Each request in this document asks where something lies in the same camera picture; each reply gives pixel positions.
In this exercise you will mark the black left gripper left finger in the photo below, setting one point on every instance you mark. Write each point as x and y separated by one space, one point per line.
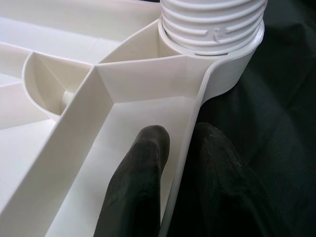
138 185

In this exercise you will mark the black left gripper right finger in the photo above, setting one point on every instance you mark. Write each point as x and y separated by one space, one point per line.
217 185

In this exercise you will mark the white plastic table top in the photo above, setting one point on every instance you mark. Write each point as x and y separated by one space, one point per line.
138 81

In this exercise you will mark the white plastic table leg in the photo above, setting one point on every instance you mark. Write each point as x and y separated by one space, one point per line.
209 19

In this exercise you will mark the black cloth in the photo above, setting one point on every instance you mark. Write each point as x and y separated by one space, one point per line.
284 98

